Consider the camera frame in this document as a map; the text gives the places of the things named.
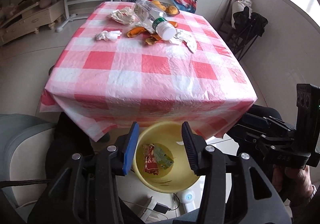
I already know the white paper napkin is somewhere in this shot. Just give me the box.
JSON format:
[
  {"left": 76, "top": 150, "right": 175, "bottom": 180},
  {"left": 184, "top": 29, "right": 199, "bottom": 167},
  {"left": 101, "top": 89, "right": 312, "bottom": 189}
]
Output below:
[{"left": 169, "top": 29, "right": 197, "bottom": 54}]

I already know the right round yellow mango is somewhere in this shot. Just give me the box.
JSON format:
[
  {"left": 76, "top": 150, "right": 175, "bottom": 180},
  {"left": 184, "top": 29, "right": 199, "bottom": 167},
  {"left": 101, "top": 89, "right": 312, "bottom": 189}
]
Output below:
[{"left": 165, "top": 6, "right": 179, "bottom": 16}]

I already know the dark wicker fruit basket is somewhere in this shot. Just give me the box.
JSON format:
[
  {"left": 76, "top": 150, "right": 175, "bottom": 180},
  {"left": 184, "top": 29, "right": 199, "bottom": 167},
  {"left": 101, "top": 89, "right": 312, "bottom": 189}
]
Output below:
[{"left": 151, "top": 0, "right": 180, "bottom": 16}]

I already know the person's right hand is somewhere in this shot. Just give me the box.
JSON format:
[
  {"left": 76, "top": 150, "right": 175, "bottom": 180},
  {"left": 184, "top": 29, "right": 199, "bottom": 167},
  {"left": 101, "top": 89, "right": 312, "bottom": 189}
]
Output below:
[{"left": 272, "top": 165, "right": 314, "bottom": 206}]

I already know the wooden chair with white bag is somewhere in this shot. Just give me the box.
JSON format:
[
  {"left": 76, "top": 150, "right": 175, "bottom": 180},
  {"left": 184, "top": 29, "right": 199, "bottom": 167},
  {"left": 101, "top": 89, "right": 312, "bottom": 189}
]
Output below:
[{"left": 221, "top": 0, "right": 252, "bottom": 29}]

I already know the left yellow mango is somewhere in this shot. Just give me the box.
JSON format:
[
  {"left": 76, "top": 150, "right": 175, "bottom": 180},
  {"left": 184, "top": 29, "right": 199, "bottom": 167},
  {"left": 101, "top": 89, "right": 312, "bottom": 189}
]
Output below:
[{"left": 156, "top": 4, "right": 166, "bottom": 11}]

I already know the green snack wrapper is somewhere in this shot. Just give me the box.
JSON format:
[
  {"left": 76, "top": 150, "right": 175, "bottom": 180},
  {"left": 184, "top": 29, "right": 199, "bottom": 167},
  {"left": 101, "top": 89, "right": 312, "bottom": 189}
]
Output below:
[{"left": 153, "top": 144, "right": 174, "bottom": 170}]

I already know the yellow plastic trash bin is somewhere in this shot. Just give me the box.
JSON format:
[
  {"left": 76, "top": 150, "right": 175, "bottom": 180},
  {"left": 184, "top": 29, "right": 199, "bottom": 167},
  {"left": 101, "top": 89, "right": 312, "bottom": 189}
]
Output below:
[{"left": 132, "top": 122, "right": 199, "bottom": 194}]

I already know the long orange peel with stem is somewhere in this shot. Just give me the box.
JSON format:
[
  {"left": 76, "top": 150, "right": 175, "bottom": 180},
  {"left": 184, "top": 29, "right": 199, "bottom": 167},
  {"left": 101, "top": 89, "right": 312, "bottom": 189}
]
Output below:
[{"left": 144, "top": 34, "right": 163, "bottom": 46}]

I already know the red white checkered tablecloth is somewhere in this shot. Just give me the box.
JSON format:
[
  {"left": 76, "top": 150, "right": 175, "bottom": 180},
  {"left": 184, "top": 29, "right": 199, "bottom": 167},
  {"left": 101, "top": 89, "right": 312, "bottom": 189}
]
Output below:
[{"left": 40, "top": 2, "right": 257, "bottom": 141}]

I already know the small white tissue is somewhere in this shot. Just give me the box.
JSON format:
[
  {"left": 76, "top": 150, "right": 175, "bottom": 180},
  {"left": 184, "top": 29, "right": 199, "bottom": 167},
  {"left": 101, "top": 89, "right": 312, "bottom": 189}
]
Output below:
[{"left": 95, "top": 30, "right": 122, "bottom": 42}]

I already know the black folding chair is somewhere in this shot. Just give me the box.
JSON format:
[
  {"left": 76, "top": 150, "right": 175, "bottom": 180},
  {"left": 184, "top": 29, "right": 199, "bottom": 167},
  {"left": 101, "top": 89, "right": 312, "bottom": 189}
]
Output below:
[{"left": 219, "top": 6, "right": 268, "bottom": 61}]

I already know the clear plastic bottle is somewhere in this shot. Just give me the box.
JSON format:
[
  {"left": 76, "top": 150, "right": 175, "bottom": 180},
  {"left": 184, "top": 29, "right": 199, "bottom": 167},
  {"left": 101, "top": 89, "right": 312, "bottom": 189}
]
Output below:
[{"left": 133, "top": 0, "right": 167, "bottom": 24}]

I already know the red snack wrapper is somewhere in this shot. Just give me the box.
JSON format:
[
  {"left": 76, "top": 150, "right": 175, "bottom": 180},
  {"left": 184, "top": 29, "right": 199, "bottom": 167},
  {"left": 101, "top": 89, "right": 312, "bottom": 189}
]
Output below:
[{"left": 143, "top": 144, "right": 159, "bottom": 175}]

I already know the curled orange peel piece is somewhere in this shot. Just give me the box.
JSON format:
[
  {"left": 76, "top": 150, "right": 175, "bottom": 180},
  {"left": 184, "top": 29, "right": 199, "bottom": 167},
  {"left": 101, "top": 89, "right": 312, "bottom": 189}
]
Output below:
[{"left": 168, "top": 21, "right": 178, "bottom": 28}]

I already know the white power strip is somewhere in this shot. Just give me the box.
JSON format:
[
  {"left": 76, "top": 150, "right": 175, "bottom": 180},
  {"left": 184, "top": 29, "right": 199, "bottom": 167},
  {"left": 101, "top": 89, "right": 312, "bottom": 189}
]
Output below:
[{"left": 138, "top": 196, "right": 157, "bottom": 222}]

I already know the rear yellow mango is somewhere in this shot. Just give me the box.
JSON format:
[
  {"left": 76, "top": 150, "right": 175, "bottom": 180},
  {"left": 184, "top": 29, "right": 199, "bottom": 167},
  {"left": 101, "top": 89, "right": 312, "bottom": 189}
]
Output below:
[{"left": 151, "top": 0, "right": 161, "bottom": 6}]

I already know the cream tv stand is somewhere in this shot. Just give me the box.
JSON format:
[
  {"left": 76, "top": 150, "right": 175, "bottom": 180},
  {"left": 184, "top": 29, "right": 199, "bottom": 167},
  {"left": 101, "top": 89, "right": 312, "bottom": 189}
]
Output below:
[{"left": 1, "top": 0, "right": 64, "bottom": 46}]

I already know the light blue sofa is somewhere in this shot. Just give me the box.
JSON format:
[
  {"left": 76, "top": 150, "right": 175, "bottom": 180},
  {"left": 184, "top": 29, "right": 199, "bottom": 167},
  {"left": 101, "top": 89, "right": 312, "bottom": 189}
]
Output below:
[{"left": 1, "top": 114, "right": 55, "bottom": 212}]

